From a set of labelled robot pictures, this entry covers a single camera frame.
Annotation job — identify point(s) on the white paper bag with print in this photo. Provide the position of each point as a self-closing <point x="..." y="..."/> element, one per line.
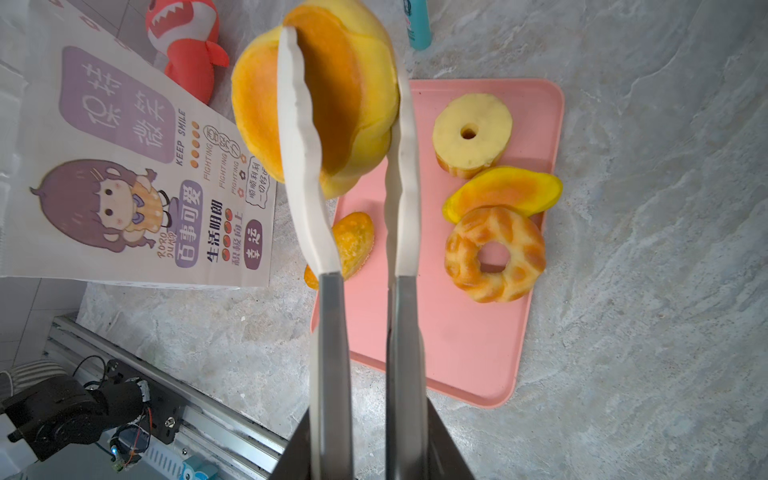
<point x="112" y="172"/>

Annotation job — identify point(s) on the red shark plush toy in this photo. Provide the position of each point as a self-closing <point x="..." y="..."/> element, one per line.
<point x="187" y="32"/>

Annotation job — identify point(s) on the round orange tart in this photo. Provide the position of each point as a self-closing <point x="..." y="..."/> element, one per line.
<point x="351" y="73"/>

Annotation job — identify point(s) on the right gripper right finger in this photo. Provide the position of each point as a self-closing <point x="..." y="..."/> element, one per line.
<point x="445" y="462"/>

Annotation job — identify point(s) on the braided orange pretzel bread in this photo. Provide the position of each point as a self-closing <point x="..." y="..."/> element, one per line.
<point x="495" y="255"/>

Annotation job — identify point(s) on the orange half-round bread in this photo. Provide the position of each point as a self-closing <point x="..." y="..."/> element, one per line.
<point x="524" y="191"/>

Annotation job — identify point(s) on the white food tongs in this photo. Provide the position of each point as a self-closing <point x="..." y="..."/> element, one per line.
<point x="330" y="410"/>

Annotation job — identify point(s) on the ribbed ceramic bowl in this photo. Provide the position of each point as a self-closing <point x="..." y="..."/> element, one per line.
<point x="21" y="377"/>

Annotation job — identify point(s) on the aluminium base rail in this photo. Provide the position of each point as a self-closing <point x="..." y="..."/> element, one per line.
<point x="185" y="421"/>

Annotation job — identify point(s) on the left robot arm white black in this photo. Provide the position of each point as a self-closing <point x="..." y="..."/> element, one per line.
<point x="45" y="409"/>

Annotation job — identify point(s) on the pink tray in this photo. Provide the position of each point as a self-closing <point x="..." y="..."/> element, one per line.
<point x="472" y="350"/>

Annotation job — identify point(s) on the teal small bottle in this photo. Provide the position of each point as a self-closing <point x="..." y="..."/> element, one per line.
<point x="417" y="23"/>

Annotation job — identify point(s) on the small round golden bun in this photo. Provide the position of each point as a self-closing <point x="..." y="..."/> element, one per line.
<point x="354" y="236"/>

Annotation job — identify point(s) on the ring-shaped yellow bread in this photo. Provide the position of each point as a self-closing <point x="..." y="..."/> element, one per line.
<point x="471" y="134"/>

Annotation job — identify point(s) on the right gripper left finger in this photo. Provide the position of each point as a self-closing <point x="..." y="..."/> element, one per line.
<point x="295" y="461"/>

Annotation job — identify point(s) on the blue owl tag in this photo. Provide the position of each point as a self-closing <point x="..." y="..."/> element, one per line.
<point x="196" y="468"/>

